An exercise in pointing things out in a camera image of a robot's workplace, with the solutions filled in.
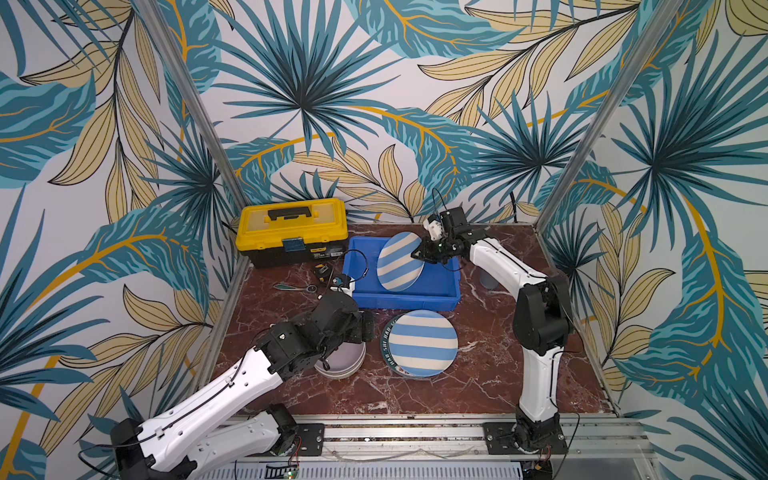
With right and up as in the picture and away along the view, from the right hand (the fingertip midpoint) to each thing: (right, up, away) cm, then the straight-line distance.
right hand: (409, 255), depth 95 cm
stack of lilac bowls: (-19, -30, -11) cm, 37 cm away
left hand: (-14, -15, -22) cm, 30 cm away
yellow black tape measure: (-29, -6, +8) cm, 31 cm away
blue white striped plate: (-4, -5, +1) cm, 6 cm away
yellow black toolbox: (-37, +7, 0) cm, 38 cm away
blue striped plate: (+2, -26, -7) cm, 27 cm away
